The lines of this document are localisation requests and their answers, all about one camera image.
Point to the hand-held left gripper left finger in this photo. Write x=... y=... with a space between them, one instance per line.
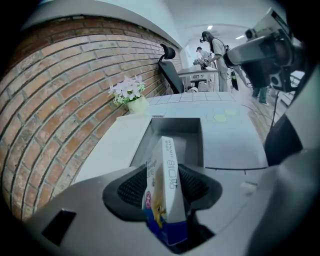
x=95 y=215

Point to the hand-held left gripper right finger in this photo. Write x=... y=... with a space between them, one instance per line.
x=240 y=215

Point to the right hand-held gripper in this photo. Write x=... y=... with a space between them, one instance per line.
x=270 y=47

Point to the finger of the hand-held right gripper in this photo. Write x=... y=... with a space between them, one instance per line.
x=285 y=140

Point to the white and blue bandages box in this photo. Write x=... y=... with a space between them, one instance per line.
x=170 y=180

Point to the white table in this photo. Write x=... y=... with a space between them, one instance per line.
x=197 y=73

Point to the black office chair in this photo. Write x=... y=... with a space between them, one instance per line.
x=171 y=72

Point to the white flowers in pot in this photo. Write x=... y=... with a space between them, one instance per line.
x=130 y=92

